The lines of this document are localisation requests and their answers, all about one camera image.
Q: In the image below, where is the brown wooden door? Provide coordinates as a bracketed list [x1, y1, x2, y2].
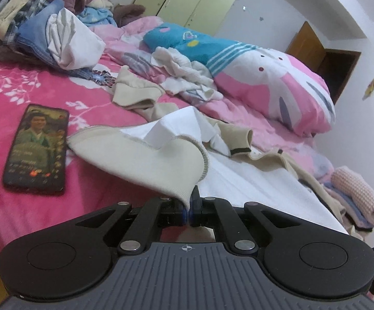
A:
[286, 21, 361, 103]

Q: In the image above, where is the black smartphone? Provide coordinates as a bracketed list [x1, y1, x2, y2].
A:
[3, 104, 69, 195]

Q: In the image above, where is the light pink quilt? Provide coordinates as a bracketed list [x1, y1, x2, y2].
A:
[93, 16, 335, 181]

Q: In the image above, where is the small beige garment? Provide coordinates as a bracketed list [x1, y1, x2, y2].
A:
[113, 66, 179, 122]

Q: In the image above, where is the stack of folded clothes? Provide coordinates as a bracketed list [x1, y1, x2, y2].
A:
[322, 182, 374, 232]

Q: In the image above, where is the light blue crumpled garment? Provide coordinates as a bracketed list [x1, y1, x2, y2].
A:
[77, 6, 117, 27]

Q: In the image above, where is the large pink blue cartoon pillow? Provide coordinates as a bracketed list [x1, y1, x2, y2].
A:
[143, 22, 335, 136]

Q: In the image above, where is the pile of folded plaid clothes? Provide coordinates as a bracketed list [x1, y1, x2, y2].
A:
[0, 0, 50, 63]

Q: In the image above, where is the white folded garment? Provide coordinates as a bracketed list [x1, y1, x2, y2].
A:
[45, 8, 105, 71]

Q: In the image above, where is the dark brown garment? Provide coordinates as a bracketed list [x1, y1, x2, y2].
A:
[47, 0, 146, 27]

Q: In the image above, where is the beige zip hoodie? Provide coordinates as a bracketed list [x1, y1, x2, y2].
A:
[67, 106, 356, 236]

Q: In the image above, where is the crumpled white cloth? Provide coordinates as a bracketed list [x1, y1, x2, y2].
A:
[151, 47, 223, 104]

